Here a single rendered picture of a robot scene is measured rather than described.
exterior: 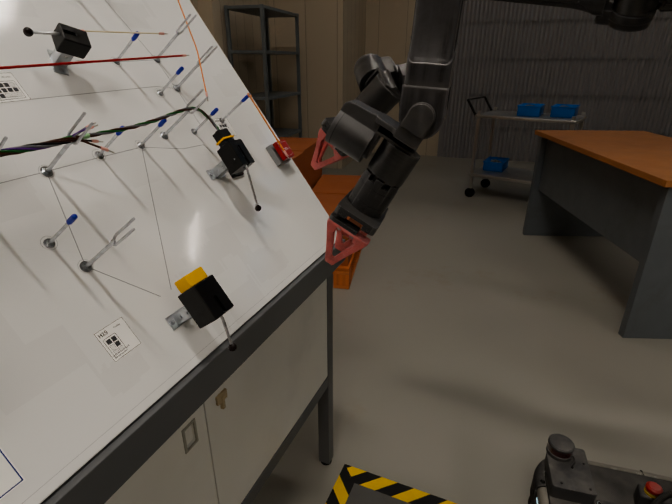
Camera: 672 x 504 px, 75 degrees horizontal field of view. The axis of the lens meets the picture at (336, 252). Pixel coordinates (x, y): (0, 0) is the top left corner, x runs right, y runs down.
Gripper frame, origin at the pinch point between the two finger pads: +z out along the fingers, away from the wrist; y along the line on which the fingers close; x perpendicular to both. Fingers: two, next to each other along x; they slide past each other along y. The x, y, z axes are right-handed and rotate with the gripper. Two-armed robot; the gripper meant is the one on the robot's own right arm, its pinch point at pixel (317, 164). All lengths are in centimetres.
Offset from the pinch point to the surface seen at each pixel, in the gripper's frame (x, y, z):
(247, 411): 29, 12, 46
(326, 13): -227, -454, 82
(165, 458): 24, 35, 39
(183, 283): 4.7, 29.3, 15.8
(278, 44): -249, -446, 149
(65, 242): -10.3, 36.5, 21.4
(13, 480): 13, 56, 26
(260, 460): 41, 8, 58
